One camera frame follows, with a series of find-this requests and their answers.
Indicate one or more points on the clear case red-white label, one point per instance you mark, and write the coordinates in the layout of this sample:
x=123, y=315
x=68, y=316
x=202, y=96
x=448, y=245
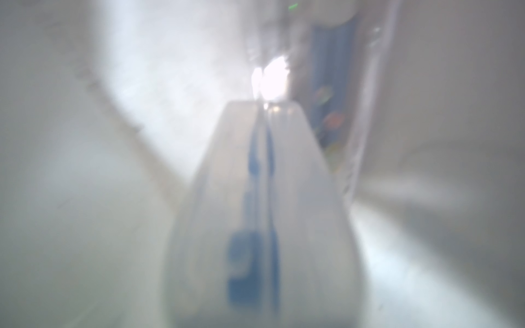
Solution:
x=262, y=238

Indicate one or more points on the white canvas bag blue handles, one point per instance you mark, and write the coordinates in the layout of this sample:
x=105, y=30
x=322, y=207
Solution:
x=108, y=109

